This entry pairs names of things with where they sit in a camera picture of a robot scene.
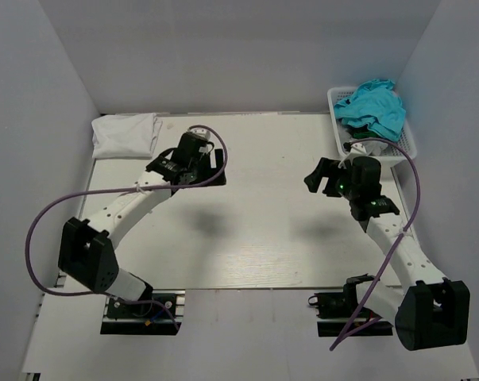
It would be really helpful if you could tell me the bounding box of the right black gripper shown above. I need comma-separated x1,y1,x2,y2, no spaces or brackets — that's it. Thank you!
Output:
304,158,360,202

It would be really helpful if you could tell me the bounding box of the white t shirt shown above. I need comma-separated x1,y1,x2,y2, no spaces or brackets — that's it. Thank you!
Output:
91,113,162,160

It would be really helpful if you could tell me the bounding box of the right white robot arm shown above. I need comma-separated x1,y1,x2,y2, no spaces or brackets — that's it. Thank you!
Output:
304,156,470,351

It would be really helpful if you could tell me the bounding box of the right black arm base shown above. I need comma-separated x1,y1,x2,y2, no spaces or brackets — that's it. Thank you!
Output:
307,291,393,337

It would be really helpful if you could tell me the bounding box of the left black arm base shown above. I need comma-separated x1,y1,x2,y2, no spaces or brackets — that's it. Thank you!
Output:
100,291,185,337

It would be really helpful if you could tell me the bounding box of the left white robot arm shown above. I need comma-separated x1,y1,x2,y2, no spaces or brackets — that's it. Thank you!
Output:
58,125,228,317

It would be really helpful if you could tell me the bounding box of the white garment in basket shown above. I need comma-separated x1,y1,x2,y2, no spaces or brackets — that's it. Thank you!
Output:
339,126,388,156

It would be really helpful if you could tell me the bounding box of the green garment in basket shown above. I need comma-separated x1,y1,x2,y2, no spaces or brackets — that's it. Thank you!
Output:
350,126,381,140

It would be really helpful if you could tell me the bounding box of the white plastic basket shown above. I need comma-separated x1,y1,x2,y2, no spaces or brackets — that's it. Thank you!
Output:
327,87,417,167

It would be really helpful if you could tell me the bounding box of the turquoise t shirt in basket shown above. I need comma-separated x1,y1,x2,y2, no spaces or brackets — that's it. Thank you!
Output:
334,79,406,142

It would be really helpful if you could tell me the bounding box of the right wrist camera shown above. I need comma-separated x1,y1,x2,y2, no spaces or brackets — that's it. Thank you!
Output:
338,143,368,169

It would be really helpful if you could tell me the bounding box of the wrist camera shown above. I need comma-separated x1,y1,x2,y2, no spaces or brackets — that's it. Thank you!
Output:
338,143,368,169
188,126,214,153

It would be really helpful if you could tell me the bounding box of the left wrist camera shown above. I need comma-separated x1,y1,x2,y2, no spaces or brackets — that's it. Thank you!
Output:
188,126,214,153

